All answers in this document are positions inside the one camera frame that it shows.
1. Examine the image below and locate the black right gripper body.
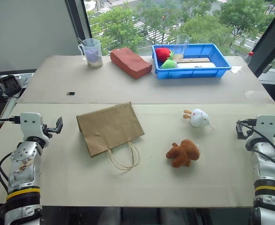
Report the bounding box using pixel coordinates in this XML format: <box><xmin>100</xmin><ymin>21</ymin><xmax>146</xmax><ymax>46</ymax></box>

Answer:
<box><xmin>241</xmin><ymin>126</ymin><xmax>257</xmax><ymax>141</ymax></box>

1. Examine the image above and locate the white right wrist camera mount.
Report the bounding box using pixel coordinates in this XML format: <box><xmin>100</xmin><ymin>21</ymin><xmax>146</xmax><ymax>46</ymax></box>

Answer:
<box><xmin>256</xmin><ymin>114</ymin><xmax>275</xmax><ymax>142</ymax></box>

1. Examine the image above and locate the white side desk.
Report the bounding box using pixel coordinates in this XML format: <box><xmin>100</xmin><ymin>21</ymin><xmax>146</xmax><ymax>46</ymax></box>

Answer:
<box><xmin>1</xmin><ymin>72</ymin><xmax>36</xmax><ymax>111</ymax></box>

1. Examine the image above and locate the green plush toy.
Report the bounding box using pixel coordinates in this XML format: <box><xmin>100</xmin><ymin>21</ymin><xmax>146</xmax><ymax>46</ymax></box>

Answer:
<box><xmin>160</xmin><ymin>59</ymin><xmax>178</xmax><ymax>69</ymax></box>

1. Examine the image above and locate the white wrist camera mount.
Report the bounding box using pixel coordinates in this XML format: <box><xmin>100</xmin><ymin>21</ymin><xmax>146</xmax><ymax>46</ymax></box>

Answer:
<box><xmin>256</xmin><ymin>114</ymin><xmax>275</xmax><ymax>142</ymax></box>
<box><xmin>19</xmin><ymin>112</ymin><xmax>46</xmax><ymax>139</ymax></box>

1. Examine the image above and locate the clear plastic measuring cup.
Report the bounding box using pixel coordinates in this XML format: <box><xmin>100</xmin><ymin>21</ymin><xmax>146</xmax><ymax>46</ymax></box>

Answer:
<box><xmin>77</xmin><ymin>37</ymin><xmax>104</xmax><ymax>68</ymax></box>

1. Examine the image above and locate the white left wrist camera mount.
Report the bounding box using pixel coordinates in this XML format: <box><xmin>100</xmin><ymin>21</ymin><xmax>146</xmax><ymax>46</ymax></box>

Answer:
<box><xmin>19</xmin><ymin>112</ymin><xmax>46</xmax><ymax>139</ymax></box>

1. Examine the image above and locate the brown plush toy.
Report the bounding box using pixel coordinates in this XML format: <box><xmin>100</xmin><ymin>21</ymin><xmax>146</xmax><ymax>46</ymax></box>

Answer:
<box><xmin>165</xmin><ymin>139</ymin><xmax>201</xmax><ymax>168</ymax></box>

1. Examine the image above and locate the red brick block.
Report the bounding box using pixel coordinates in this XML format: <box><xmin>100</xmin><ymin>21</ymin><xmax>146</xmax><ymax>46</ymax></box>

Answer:
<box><xmin>110</xmin><ymin>47</ymin><xmax>153</xmax><ymax>80</ymax></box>

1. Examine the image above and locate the red plush strawberry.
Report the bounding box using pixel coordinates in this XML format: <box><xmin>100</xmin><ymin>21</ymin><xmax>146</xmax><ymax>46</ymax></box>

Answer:
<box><xmin>155</xmin><ymin>47</ymin><xmax>174</xmax><ymax>63</ymax></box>

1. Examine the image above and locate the purple piece in measuring cup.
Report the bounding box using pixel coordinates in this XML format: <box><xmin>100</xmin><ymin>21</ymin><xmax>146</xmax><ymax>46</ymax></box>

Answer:
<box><xmin>84</xmin><ymin>47</ymin><xmax>99</xmax><ymax>62</ymax></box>

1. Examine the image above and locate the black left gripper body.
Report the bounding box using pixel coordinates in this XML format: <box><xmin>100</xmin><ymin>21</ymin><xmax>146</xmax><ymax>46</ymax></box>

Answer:
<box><xmin>41</xmin><ymin>123</ymin><xmax>58</xmax><ymax>139</ymax></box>

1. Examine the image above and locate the clear drinking glass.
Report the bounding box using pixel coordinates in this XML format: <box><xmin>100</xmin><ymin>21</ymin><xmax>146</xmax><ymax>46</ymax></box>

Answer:
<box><xmin>173</xmin><ymin>34</ymin><xmax>190</xmax><ymax>60</ymax></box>

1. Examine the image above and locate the blue plastic bin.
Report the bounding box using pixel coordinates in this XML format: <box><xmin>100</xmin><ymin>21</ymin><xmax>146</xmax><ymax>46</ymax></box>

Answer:
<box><xmin>151</xmin><ymin>43</ymin><xmax>232</xmax><ymax>80</ymax></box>

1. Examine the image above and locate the white bottle with red cap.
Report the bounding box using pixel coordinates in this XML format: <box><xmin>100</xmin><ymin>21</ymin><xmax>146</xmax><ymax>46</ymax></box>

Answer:
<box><xmin>244</xmin><ymin>51</ymin><xmax>255</xmax><ymax>63</ymax></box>

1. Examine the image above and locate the black window frame post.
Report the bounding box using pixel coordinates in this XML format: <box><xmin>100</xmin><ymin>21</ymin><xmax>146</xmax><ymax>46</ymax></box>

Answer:
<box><xmin>251</xmin><ymin>0</ymin><xmax>275</xmax><ymax>78</ymax></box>
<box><xmin>65</xmin><ymin>0</ymin><xmax>92</xmax><ymax>57</ymax></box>

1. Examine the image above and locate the brown paper bag with handles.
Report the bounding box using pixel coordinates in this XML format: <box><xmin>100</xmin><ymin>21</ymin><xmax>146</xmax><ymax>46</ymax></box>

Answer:
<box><xmin>75</xmin><ymin>101</ymin><xmax>145</xmax><ymax>171</ymax></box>

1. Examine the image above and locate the wooden strip with holes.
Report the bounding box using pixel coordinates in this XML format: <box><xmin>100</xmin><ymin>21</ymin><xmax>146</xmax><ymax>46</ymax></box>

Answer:
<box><xmin>174</xmin><ymin>58</ymin><xmax>210</xmax><ymax>64</ymax></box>

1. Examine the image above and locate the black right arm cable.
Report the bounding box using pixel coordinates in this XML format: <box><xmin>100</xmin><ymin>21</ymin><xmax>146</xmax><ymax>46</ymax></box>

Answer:
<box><xmin>236</xmin><ymin>119</ymin><xmax>275</xmax><ymax>186</ymax></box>

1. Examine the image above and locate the white plush bunny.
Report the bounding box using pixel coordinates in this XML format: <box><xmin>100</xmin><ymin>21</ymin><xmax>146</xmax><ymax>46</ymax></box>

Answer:
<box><xmin>183</xmin><ymin>108</ymin><xmax>216</xmax><ymax>129</ymax></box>

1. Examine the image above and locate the black box device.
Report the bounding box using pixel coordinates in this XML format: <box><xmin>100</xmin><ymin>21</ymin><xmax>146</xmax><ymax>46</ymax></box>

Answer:
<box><xmin>0</xmin><ymin>75</ymin><xmax>22</xmax><ymax>97</ymax></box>

